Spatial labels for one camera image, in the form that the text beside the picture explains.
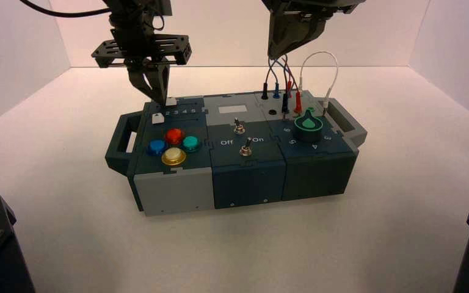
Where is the white jumper cable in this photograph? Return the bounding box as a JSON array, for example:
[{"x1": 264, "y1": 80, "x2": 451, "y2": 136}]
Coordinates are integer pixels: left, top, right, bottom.
[{"x1": 298, "y1": 51, "x2": 340, "y2": 109}]

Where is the blue jumper cable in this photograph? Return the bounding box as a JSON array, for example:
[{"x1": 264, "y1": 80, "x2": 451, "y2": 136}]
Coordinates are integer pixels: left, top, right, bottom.
[{"x1": 270, "y1": 56, "x2": 296, "y2": 100}]

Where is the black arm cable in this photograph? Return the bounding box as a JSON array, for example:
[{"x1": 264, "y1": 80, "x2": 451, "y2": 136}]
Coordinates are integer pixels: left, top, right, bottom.
[{"x1": 19, "y1": 0, "x2": 112, "y2": 18}]

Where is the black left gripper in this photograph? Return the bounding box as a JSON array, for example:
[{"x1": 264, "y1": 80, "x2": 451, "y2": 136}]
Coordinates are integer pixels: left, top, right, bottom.
[{"x1": 92, "y1": 18, "x2": 192, "y2": 107}]

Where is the black jumper cable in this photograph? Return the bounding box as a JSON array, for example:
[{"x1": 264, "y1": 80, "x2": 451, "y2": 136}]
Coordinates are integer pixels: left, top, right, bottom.
[{"x1": 260, "y1": 54, "x2": 290, "y2": 121}]

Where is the red round push button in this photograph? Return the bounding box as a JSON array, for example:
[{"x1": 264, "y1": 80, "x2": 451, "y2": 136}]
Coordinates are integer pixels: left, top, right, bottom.
[{"x1": 164, "y1": 128, "x2": 184, "y2": 145}]

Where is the blue round push button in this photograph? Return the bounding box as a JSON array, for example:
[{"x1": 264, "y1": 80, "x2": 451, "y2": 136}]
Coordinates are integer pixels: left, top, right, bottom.
[{"x1": 145, "y1": 139, "x2": 168, "y2": 157}]

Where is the yellow round push button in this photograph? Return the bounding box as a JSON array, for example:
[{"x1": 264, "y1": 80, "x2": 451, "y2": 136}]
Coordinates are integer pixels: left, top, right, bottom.
[{"x1": 161, "y1": 147, "x2": 187, "y2": 167}]

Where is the green rotary knob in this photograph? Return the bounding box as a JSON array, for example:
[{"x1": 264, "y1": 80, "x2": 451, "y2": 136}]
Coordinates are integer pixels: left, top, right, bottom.
[{"x1": 293, "y1": 107, "x2": 325, "y2": 143}]

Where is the teal round push button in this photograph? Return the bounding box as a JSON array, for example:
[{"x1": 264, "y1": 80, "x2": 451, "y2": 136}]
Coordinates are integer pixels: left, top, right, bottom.
[{"x1": 181, "y1": 135, "x2": 202, "y2": 153}]

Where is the blank white label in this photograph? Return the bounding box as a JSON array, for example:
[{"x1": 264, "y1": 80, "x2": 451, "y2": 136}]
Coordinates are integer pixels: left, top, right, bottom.
[{"x1": 217, "y1": 105, "x2": 248, "y2": 115}]

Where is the dark blue grey control box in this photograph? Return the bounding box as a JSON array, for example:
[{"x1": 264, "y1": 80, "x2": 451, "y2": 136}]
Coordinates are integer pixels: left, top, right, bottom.
[{"x1": 104, "y1": 89, "x2": 368, "y2": 217}]

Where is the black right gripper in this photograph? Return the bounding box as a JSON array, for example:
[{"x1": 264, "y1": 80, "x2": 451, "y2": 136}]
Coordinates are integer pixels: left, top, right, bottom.
[{"x1": 260, "y1": 0, "x2": 367, "y2": 60}]

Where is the red jumper cable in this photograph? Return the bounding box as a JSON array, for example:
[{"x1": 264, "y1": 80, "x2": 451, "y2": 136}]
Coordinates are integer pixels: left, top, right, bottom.
[{"x1": 283, "y1": 54, "x2": 304, "y2": 115}]

